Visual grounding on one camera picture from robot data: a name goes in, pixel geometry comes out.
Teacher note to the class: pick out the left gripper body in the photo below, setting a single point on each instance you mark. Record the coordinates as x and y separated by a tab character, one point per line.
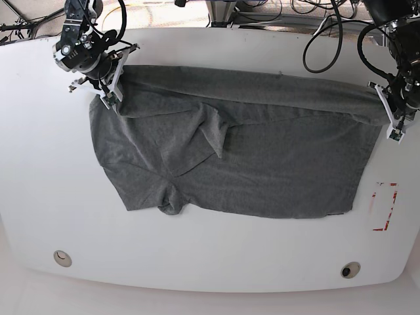
402	95

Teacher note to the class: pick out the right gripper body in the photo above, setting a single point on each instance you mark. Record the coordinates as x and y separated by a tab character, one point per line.
83	55

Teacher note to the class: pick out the grey T-shirt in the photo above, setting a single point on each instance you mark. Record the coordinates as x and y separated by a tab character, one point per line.
254	144

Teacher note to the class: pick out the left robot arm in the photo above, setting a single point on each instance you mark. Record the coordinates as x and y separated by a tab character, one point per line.
403	36

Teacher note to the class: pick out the black tripod stand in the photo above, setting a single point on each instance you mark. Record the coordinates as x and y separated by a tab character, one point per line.
23	27

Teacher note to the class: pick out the red tape rectangle marking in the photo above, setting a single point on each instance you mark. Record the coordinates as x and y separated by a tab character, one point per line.
381	205

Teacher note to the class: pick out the left table grommet hole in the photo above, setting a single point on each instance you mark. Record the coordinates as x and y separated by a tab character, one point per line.
62	259

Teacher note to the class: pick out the table grommet hole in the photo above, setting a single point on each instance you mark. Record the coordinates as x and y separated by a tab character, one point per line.
62	259
350	270

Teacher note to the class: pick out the right table grommet hole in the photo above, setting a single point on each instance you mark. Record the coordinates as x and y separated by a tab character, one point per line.
350	270

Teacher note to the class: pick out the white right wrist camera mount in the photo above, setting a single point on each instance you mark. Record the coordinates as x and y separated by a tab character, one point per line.
102	78

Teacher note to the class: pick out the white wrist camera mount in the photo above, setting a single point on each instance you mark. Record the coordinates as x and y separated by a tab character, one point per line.
102	78
397	127

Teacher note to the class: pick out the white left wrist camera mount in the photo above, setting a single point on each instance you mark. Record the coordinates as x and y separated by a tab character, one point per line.
397	127

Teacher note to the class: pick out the aluminium frame rail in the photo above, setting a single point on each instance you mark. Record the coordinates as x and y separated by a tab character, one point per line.
290	21

